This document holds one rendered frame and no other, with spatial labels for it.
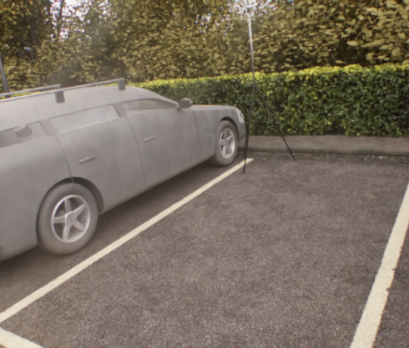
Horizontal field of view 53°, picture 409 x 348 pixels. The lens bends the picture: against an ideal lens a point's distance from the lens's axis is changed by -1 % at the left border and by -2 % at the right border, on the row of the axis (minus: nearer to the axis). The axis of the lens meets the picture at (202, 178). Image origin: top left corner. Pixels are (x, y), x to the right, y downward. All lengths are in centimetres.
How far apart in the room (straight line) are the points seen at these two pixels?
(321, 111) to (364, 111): 68
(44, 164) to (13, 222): 54
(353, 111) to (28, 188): 496
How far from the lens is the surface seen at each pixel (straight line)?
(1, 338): 317
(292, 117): 707
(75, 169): 387
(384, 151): 615
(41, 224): 374
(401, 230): 390
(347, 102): 678
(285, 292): 298
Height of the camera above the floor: 164
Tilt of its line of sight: 17 degrees down
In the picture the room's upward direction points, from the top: 7 degrees counter-clockwise
